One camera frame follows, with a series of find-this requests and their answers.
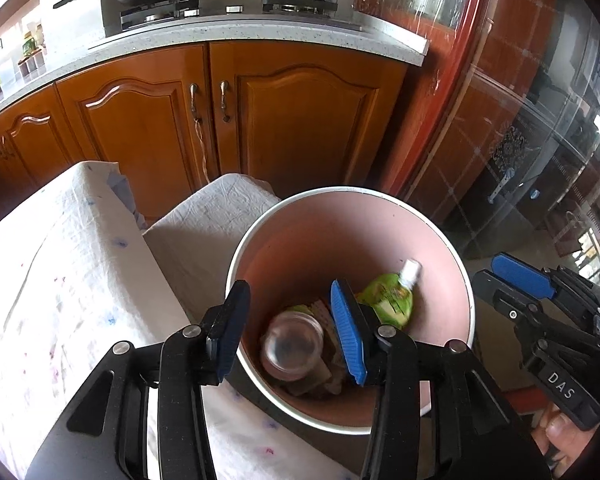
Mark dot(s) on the embossed white cloth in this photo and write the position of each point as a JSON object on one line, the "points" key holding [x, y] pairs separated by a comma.
{"points": [[205, 225]]}

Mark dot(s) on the pink plastic bucket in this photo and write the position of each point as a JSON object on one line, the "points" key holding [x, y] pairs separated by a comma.
{"points": [[330, 230]]}

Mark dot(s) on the large white table cloth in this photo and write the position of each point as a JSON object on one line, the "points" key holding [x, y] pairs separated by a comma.
{"points": [[55, 285]]}

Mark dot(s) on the gas stove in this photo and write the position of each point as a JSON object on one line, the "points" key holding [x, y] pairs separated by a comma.
{"points": [[230, 16]]}

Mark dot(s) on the wooden cabinet door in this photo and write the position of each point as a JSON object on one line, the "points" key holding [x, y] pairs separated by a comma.
{"points": [[305, 120], [40, 145], [140, 135]]}

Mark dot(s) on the spice jars rack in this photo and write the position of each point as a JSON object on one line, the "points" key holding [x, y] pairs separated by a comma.
{"points": [[31, 62]]}

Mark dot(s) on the person's right hand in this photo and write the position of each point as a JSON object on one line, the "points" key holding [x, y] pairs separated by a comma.
{"points": [[565, 442]]}

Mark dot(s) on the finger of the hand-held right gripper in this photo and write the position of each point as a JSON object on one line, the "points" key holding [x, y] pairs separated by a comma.
{"points": [[525, 276], [510, 305]]}

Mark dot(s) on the green pouch with white cap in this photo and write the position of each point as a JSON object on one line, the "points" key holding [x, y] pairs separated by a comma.
{"points": [[387, 300]]}

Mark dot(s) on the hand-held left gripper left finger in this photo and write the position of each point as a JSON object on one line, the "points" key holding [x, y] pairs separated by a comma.
{"points": [[230, 332]]}

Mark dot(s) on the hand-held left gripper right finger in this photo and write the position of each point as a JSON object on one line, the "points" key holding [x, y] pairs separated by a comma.
{"points": [[350, 340]]}

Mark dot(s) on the clear plastic cup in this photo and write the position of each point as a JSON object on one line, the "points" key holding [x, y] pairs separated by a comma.
{"points": [[292, 345]]}

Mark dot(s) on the grey speckled kitchen countertop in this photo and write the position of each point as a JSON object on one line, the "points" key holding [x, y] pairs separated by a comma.
{"points": [[230, 37]]}

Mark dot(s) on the green bottle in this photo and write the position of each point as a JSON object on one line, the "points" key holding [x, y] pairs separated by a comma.
{"points": [[29, 42]]}

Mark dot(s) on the red framed glass door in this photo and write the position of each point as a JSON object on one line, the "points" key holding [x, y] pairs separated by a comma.
{"points": [[445, 110]]}

